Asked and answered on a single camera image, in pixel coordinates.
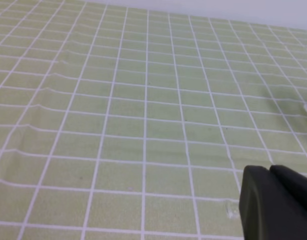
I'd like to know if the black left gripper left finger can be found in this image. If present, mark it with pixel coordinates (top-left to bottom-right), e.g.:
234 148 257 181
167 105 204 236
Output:
239 165 307 240

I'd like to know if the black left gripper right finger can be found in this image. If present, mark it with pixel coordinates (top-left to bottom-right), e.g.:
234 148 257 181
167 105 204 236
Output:
269 165 307 211

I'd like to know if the green white-grid tablecloth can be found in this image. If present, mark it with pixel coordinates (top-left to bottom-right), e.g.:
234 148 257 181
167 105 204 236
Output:
0 0 307 240

